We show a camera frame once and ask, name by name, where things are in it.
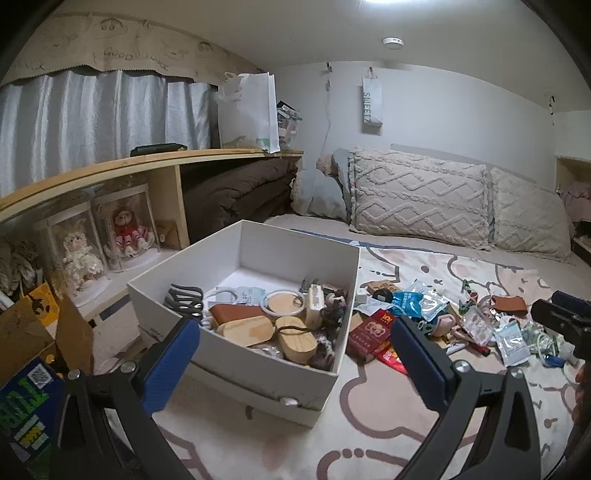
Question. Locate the white doll in clear case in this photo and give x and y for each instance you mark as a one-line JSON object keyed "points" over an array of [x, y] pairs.
{"points": [[78, 258]]}

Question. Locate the red cigarette carton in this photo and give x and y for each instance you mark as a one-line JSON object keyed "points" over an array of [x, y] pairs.
{"points": [[371, 334]]}

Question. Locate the cardboard box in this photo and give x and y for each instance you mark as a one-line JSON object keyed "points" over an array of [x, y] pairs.
{"points": [[27, 332]]}

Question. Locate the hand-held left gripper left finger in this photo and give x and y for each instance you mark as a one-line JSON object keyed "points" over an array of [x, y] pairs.
{"points": [[171, 364]]}

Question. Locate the hanging white paper bag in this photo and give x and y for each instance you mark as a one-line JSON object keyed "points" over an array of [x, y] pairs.
{"points": [[372, 106]]}

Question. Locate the small blue item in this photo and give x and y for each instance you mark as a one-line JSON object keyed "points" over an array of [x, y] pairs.
{"points": [[552, 360]]}

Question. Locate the orange lighter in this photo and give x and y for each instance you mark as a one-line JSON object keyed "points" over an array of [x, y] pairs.
{"points": [[480, 350]]}

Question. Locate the round beige compact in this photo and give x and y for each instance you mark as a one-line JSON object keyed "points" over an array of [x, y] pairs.
{"points": [[281, 303]]}

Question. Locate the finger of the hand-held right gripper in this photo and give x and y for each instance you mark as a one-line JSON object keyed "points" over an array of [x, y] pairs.
{"points": [[570, 300], [551, 314]]}

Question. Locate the oval wooden box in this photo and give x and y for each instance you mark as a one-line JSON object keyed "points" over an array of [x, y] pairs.
{"points": [[298, 341]]}

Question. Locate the pale wooden block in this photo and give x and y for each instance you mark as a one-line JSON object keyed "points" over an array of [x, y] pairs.
{"points": [[244, 332]]}

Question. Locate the pile of clothes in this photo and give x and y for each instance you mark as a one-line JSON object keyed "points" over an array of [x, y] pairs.
{"points": [[579, 194]]}

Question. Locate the wooden shelf unit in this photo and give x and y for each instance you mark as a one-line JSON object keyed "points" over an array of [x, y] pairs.
{"points": [[115, 168]]}

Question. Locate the blue packet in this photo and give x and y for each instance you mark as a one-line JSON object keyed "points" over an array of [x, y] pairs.
{"points": [[408, 304]]}

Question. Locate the dark hair claw clip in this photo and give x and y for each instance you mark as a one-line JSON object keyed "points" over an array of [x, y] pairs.
{"points": [[184, 300]]}

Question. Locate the short cream knitted pillow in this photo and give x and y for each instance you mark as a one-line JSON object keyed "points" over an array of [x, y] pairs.
{"points": [[531, 217]]}

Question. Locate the grey blue pillow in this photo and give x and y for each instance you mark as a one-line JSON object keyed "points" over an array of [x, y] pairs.
{"points": [[318, 198]]}

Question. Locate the person's right hand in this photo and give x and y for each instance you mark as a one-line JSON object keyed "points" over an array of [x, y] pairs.
{"points": [[584, 397]]}

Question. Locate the brown envelope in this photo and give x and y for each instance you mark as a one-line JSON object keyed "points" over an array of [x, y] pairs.
{"points": [[166, 235]]}

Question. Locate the red doll in clear case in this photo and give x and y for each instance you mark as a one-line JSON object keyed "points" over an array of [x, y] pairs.
{"points": [[127, 230]]}

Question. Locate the ceiling light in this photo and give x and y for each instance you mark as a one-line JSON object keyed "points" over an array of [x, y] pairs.
{"points": [[401, 2]]}

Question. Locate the silver grey curtain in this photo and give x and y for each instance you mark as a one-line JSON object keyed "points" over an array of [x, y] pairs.
{"points": [[83, 120]]}

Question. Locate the brown leather pouch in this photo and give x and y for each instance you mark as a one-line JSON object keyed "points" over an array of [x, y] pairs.
{"points": [[508, 305]]}

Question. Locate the brown leather case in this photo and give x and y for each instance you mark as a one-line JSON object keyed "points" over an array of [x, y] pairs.
{"points": [[235, 314]]}

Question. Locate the crumpled beige cloth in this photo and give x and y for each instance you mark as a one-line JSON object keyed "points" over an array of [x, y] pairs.
{"points": [[18, 267]]}

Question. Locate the green and blue carton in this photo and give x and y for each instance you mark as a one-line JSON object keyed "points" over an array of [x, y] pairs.
{"points": [[27, 415]]}

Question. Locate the smoke detector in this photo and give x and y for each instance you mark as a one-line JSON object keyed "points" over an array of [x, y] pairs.
{"points": [[393, 42]]}

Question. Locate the beige curtain valance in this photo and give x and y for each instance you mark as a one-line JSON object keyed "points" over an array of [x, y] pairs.
{"points": [[129, 50]]}

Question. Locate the wardrobe niche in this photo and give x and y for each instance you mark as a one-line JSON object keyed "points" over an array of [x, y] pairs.
{"points": [[572, 166]]}

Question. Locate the white shoe box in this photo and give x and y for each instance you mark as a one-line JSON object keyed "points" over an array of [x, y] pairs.
{"points": [[240, 369]]}

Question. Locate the clear zip bag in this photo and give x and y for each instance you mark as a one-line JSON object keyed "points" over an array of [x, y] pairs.
{"points": [[478, 325]]}

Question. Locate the dark fluffy scrunchie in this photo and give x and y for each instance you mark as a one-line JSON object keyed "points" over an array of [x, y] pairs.
{"points": [[334, 309]]}

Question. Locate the pink pouch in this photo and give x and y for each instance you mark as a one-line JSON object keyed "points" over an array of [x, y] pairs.
{"points": [[441, 325]]}

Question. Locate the black car key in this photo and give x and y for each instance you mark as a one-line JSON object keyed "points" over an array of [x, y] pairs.
{"points": [[382, 295]]}

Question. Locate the small white sachet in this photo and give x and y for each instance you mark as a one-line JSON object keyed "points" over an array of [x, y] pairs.
{"points": [[512, 344]]}

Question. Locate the black case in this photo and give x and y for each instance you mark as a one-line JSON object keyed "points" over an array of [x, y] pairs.
{"points": [[159, 149]]}

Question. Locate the long cream knitted pillow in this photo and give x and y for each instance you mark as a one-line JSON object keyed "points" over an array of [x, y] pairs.
{"points": [[415, 198]]}

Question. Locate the green patterned clip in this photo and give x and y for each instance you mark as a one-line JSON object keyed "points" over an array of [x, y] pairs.
{"points": [[467, 295]]}

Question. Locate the large white medicine packet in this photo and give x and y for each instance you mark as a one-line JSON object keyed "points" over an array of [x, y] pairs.
{"points": [[240, 295]]}

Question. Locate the clear storage box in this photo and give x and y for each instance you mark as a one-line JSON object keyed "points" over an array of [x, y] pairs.
{"points": [[290, 129]]}

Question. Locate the yellow box with black figure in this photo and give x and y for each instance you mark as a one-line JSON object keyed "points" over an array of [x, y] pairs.
{"points": [[41, 304]]}

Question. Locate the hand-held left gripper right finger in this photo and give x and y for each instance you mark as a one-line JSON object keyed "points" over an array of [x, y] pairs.
{"points": [[422, 364]]}

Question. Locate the red snack packet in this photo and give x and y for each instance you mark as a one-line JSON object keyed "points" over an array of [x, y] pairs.
{"points": [[392, 360]]}

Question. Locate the clear mask packet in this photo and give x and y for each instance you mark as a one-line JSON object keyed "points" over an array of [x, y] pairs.
{"points": [[434, 300]]}

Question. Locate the cream small box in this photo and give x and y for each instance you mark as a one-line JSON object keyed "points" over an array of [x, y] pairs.
{"points": [[315, 304]]}

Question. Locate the brown folded blanket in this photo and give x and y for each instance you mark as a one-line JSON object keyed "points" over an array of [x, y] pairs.
{"points": [[235, 194]]}

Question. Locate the beige fluffy plush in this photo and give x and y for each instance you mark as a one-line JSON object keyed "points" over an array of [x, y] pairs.
{"points": [[326, 165]]}

